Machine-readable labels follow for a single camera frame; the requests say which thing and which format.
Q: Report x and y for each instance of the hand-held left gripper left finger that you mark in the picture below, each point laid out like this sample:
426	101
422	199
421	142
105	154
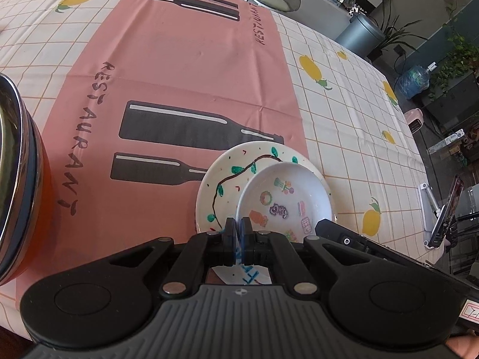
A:
232	238

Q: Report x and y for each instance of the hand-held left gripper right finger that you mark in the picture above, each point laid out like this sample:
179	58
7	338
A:
245	236

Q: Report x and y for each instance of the small white sticker dish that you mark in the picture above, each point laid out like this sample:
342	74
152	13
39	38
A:
288	198

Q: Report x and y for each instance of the white hand-painted plate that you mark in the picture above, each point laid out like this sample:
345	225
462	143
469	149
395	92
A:
220	179

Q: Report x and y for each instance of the stainless steel bowl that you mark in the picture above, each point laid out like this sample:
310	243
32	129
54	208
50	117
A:
18	179

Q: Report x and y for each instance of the person's right hand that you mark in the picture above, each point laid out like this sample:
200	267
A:
467	349

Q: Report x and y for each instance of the phone on stand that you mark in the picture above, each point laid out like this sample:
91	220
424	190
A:
447	213

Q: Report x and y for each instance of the long cardboard box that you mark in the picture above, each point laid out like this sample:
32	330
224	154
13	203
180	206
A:
447	141

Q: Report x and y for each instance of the small pink appliance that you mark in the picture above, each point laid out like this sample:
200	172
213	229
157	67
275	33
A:
414	119

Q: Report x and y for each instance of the blue water jug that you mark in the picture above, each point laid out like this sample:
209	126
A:
413	80

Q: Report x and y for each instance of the checked pink printed tablecloth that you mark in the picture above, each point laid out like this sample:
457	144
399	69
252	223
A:
168	67

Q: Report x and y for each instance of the trailing green plant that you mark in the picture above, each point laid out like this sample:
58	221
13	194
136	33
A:
456	63

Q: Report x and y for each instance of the grey trash bin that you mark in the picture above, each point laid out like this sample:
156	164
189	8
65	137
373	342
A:
361	35

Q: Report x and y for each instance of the long-leaf potted plant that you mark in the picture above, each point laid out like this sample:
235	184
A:
396	30

